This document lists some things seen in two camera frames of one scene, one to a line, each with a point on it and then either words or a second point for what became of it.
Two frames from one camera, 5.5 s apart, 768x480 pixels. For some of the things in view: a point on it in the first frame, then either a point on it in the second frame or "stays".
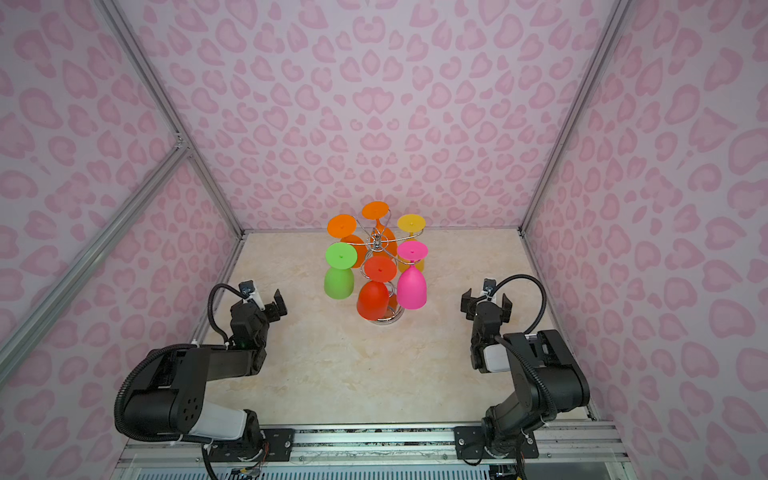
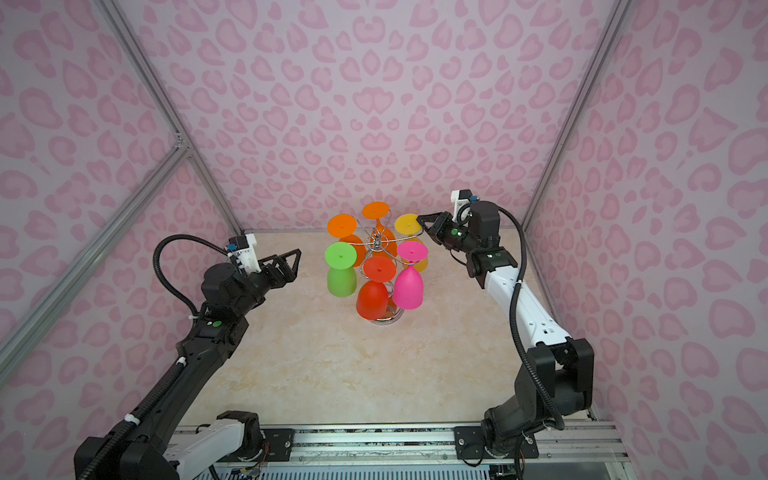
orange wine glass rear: (382, 241) stays
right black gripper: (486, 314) to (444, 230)
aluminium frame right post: (619, 11) stays
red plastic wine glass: (373, 296) stays
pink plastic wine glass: (412, 291) stays
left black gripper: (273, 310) to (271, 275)
